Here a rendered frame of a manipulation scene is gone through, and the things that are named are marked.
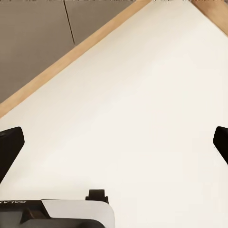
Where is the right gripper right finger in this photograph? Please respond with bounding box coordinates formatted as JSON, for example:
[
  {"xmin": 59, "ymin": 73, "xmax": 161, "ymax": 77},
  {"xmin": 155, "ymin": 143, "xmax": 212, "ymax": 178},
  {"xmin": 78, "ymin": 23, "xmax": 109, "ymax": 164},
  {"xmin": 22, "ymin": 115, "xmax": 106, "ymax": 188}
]
[{"xmin": 213, "ymin": 126, "xmax": 228, "ymax": 164}]

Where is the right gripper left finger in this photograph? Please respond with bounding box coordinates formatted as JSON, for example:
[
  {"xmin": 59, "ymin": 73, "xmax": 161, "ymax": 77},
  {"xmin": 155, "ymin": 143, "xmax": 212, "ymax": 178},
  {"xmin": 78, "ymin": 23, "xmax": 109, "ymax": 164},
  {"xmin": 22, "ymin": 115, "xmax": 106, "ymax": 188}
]
[{"xmin": 0, "ymin": 126, "xmax": 25, "ymax": 183}]

